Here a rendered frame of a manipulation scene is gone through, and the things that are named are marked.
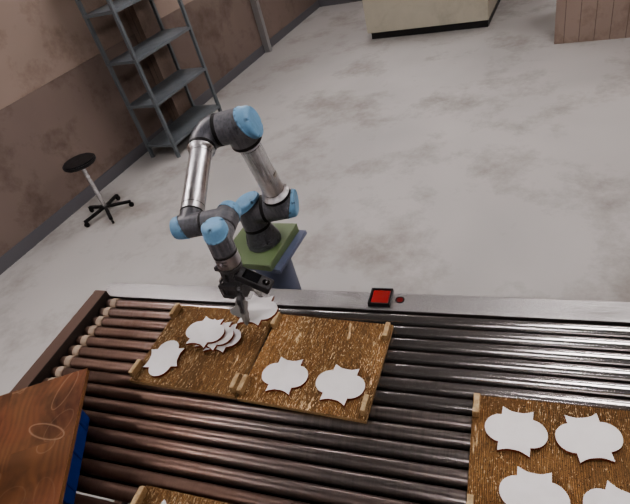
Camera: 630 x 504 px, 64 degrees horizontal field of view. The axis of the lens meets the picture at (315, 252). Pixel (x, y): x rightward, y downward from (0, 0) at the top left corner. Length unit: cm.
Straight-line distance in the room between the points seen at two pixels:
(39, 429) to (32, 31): 415
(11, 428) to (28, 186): 356
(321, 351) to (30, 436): 88
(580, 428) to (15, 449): 151
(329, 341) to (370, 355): 15
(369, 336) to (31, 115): 417
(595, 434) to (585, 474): 10
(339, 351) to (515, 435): 56
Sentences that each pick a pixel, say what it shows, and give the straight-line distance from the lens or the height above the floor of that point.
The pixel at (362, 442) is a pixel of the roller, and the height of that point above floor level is 92.
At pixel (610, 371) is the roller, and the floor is 92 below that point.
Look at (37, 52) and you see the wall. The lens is 538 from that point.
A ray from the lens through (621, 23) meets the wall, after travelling 628.
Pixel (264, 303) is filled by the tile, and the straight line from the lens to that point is 166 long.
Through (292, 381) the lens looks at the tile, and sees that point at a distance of 156.
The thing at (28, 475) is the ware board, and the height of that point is 104.
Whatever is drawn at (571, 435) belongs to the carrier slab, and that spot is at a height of 95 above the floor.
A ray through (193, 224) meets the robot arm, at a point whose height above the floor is 137.
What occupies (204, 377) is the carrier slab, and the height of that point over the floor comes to 94.
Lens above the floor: 214
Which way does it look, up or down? 37 degrees down
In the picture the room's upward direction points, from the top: 17 degrees counter-clockwise
